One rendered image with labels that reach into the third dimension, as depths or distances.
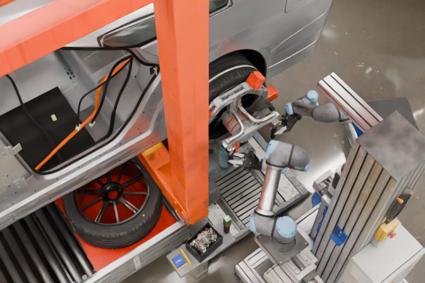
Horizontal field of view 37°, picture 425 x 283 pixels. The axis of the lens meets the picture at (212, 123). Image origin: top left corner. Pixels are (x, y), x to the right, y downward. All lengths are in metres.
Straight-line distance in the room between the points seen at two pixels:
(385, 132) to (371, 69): 2.83
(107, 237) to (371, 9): 3.25
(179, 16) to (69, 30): 0.44
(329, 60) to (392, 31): 0.68
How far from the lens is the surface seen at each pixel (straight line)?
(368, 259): 3.36
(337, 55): 5.58
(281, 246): 3.69
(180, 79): 2.68
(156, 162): 4.13
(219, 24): 3.57
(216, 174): 4.68
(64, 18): 2.14
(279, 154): 3.44
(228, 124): 4.02
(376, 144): 2.71
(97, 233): 4.15
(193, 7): 2.39
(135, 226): 4.14
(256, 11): 3.70
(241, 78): 3.92
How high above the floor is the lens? 4.29
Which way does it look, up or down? 58 degrees down
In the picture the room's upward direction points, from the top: 1 degrees clockwise
